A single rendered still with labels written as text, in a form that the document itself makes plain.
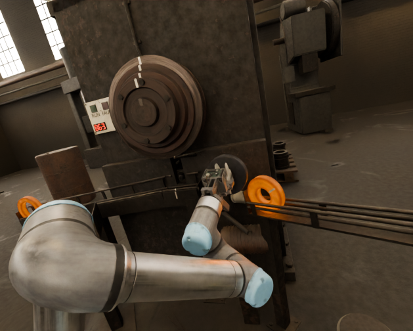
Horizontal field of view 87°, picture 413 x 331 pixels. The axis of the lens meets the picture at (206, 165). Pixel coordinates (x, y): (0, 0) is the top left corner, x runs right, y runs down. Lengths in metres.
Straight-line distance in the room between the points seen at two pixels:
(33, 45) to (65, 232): 10.34
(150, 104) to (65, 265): 0.74
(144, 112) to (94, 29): 0.58
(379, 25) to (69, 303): 7.74
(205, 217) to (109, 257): 0.29
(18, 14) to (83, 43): 9.61
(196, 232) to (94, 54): 1.12
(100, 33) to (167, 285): 1.24
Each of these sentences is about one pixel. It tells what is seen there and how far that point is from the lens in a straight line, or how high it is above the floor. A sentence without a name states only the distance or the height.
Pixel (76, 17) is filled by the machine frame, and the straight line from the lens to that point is 1.49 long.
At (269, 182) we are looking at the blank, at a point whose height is 0.77.
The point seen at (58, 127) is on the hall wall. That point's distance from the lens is 10.41.
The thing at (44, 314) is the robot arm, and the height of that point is 0.81.
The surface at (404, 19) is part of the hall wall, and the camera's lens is 7.98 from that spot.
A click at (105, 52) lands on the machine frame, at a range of 1.38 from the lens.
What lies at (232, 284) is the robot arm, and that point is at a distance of 0.51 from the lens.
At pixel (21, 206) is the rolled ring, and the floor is 0.71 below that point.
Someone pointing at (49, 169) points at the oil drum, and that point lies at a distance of 3.87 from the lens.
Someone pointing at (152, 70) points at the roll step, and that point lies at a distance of 1.05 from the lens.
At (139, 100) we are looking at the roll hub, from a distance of 1.00.
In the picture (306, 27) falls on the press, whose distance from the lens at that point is 5.20.
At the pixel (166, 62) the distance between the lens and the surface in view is 1.05.
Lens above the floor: 1.10
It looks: 16 degrees down
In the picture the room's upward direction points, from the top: 13 degrees counter-clockwise
